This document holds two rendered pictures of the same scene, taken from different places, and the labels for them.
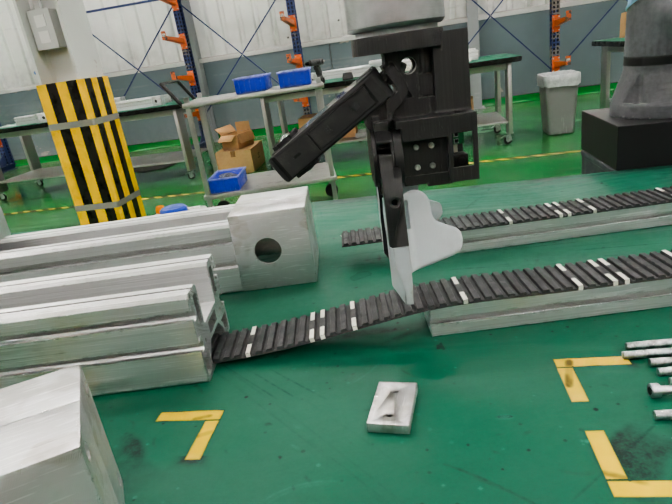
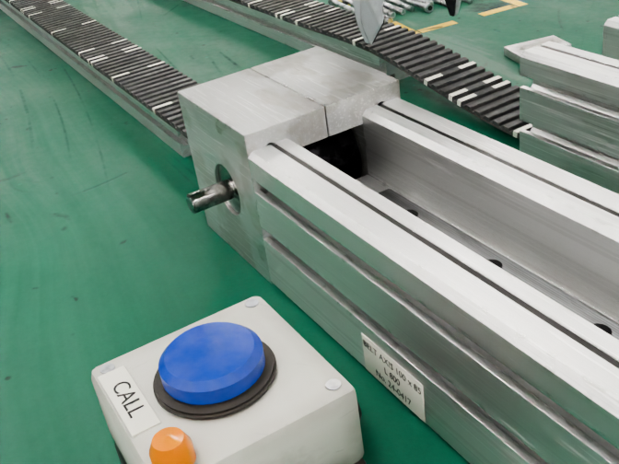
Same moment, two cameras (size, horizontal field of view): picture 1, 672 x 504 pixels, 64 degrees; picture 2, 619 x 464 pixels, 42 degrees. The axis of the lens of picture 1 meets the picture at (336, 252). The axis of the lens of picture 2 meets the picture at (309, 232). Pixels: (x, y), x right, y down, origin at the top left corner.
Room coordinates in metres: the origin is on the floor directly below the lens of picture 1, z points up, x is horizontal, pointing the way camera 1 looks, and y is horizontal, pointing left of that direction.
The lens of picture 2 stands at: (0.85, 0.46, 1.04)
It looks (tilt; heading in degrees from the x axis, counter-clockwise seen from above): 31 degrees down; 241
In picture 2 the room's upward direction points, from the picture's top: 9 degrees counter-clockwise
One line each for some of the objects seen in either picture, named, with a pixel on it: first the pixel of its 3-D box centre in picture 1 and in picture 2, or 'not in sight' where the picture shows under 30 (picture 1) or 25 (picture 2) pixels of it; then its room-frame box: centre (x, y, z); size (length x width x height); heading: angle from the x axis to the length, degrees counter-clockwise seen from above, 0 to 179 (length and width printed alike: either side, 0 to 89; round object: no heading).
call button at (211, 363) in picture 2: (174, 212); (214, 368); (0.78, 0.23, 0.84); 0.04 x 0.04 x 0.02
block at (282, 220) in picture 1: (277, 233); (278, 165); (0.65, 0.07, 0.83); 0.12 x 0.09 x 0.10; 177
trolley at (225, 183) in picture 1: (259, 145); not in sight; (3.78, 0.42, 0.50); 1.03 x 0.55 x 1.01; 91
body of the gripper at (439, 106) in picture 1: (412, 112); not in sight; (0.44, -0.08, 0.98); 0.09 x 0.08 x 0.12; 87
